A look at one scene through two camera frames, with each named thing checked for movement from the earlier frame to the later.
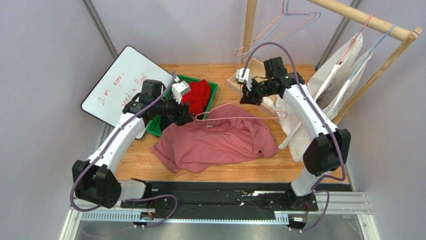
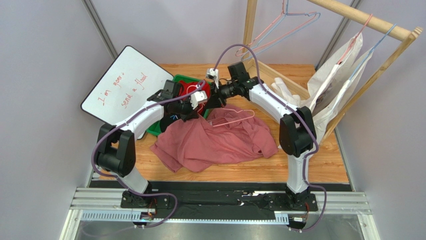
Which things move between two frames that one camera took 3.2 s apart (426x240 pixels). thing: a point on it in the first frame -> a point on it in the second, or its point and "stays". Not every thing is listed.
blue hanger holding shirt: [376, 48] stays
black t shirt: [165, 121] stays
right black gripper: [250, 93] -> [216, 96]
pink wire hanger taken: [236, 118] -> [215, 125]
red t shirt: [197, 98] stays
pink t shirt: [222, 133] stays
